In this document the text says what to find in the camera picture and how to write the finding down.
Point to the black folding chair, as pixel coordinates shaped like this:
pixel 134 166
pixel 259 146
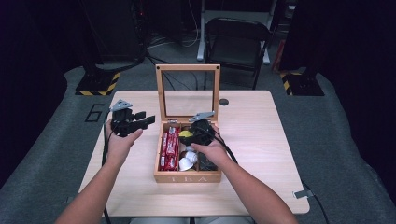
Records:
pixel 236 37

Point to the grey metal clip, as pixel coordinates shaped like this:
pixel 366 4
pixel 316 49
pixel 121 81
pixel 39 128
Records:
pixel 303 194

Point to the red packet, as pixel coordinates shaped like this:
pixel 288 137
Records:
pixel 163 152
pixel 172 146

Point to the dark cabinet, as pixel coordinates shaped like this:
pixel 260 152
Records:
pixel 115 28

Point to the person's left hand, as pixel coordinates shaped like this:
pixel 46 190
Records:
pixel 118 147

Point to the black table grommet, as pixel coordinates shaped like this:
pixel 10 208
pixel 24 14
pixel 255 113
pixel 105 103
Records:
pixel 223 102

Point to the striped stand base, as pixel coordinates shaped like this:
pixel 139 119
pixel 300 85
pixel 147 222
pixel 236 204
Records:
pixel 98 84
pixel 300 84

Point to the brown capsule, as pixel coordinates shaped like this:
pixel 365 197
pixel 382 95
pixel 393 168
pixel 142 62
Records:
pixel 184 154

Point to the person's right hand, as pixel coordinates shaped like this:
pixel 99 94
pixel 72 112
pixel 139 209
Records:
pixel 214 152

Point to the yellow capsule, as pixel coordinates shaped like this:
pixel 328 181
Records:
pixel 185 133

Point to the white capsule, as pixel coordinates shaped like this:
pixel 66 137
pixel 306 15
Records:
pixel 185 165
pixel 192 156

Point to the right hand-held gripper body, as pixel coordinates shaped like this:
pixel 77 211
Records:
pixel 202 132

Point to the wooden box with glass lid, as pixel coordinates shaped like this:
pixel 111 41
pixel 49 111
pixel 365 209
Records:
pixel 186 178

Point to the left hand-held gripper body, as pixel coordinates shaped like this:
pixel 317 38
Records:
pixel 123 123

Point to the dark packets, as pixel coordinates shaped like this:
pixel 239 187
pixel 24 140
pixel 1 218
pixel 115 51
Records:
pixel 207 165

